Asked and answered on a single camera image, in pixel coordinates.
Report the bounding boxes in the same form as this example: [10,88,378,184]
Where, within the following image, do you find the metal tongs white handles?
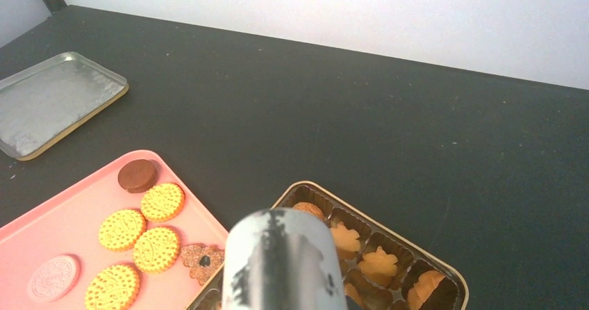
[222,208,347,309]

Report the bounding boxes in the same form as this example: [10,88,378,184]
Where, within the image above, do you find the silver metal tin lid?
[1,51,128,161]

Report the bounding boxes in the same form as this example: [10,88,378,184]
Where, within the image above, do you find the round dotted yellow biscuit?
[98,209,147,252]
[140,183,185,222]
[133,227,180,274]
[85,264,140,310]

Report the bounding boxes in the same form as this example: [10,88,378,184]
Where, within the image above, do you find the gold cookie tin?
[190,181,469,309]

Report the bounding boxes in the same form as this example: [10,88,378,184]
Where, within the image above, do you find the dark chocolate round cookie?
[117,159,158,193]

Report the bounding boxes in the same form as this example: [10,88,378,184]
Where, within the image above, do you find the pink plastic tray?
[1,150,228,309]

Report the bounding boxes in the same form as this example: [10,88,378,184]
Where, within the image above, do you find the pink sandwich cookie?
[26,254,81,303]

